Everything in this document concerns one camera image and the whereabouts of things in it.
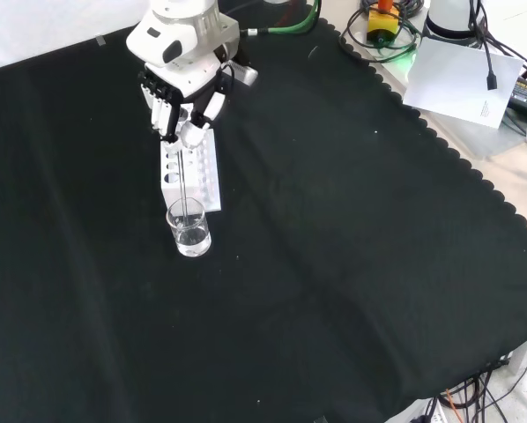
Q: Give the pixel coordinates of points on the white cylindrical base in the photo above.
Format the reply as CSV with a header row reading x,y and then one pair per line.
x,y
448,17

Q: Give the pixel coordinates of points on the clear glass beaker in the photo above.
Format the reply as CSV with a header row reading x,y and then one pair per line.
x,y
193,238

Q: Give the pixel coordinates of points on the black bench cloth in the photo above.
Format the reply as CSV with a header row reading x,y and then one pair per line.
x,y
290,247

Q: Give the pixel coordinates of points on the white paper sheet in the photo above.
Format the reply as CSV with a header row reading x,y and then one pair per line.
x,y
457,83

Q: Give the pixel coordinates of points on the white test tube rack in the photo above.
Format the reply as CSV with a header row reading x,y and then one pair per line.
x,y
206,176

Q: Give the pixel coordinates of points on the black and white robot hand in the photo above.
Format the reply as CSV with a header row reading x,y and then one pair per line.
x,y
188,88

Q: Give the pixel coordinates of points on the yellow stop button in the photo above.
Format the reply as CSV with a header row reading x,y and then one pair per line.
x,y
382,24

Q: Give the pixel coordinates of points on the clear glass rod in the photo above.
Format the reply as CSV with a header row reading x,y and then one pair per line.
x,y
183,185

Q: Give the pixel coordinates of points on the grey tape piece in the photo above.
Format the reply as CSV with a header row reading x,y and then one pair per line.
x,y
100,41

